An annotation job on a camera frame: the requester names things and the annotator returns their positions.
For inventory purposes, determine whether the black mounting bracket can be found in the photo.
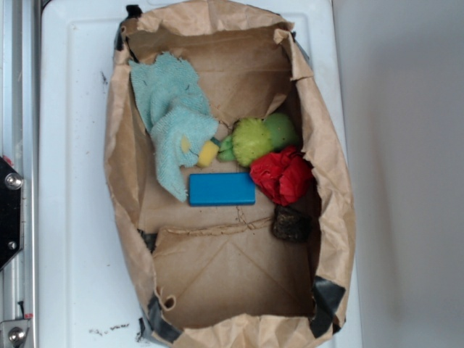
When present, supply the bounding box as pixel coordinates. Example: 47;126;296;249
0;157;24;271

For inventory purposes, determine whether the dark brown rough block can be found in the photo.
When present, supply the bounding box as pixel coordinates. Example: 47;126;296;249
271;205;312;243

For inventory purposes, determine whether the red paper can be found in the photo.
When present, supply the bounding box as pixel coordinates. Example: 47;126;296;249
249;145;313;206

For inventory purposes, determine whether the aluminium frame rail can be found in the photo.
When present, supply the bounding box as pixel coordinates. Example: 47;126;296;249
1;1;42;347

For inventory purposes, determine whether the brown paper bag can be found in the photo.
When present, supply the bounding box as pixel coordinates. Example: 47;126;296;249
104;1;355;347

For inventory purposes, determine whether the blue rectangular block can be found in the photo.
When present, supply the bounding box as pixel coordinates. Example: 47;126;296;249
188;173;256;207

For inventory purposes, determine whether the light blue terry cloth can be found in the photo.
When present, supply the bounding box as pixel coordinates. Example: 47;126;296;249
129;52;219;202

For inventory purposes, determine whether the green plush toy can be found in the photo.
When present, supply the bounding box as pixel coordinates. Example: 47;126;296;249
217;112;299;167

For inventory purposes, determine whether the yellow foam piece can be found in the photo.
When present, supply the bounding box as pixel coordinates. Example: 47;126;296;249
196;140;220;168

